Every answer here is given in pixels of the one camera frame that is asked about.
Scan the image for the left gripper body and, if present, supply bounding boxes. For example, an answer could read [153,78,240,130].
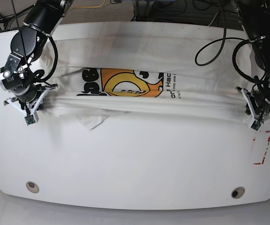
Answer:
[236,86,270,124]

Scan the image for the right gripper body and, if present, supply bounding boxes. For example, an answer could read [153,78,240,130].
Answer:
[3,84,59,116]

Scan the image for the white T-shirt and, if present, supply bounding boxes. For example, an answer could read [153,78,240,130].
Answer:
[43,37,252,129]

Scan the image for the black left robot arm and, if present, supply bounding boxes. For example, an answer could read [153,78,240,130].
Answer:
[232,0,270,130]

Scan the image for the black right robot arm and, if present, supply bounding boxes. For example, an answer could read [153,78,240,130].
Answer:
[0,0,73,125]

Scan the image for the red tape rectangle marking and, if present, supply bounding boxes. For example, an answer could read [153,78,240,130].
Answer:
[249,130,270,165]

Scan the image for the black tripod legs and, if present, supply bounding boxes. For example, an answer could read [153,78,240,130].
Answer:
[0,4,35,31]

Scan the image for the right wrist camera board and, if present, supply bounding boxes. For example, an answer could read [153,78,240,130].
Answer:
[24,113,39,126]

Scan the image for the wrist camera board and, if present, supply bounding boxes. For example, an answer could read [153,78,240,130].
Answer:
[248,119,263,133]
[24,113,39,126]

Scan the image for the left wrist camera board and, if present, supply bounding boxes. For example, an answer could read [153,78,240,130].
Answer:
[248,119,263,133]

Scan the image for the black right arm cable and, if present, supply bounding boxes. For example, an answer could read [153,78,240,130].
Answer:
[34,35,59,86]

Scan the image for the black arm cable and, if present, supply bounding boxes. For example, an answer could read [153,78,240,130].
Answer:
[195,0,267,85]
[34,35,59,86]

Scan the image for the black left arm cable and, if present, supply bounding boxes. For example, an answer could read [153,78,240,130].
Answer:
[195,0,267,85]

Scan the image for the left table cable grommet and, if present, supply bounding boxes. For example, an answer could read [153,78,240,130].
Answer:
[26,181,39,194]

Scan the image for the table cable grommet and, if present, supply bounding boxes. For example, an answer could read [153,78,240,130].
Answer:
[26,181,39,194]
[231,187,245,199]

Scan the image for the right table cable grommet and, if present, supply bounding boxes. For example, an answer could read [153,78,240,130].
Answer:
[231,187,245,199]

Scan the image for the yellow cable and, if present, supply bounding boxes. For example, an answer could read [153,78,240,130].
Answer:
[75,0,106,9]

